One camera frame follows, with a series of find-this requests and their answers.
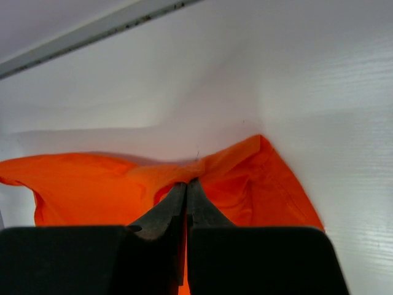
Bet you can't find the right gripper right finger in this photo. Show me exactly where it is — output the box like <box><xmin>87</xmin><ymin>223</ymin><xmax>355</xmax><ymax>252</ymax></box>
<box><xmin>187</xmin><ymin>178</ymin><xmax>235</xmax><ymax>294</ymax></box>

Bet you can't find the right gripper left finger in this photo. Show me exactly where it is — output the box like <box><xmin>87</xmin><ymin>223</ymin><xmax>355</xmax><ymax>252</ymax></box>
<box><xmin>129</xmin><ymin>183</ymin><xmax>187</xmax><ymax>286</ymax></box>

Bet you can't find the orange t shirt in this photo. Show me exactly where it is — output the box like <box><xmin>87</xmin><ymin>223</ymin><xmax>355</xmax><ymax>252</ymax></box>
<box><xmin>0</xmin><ymin>134</ymin><xmax>325</xmax><ymax>295</ymax></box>

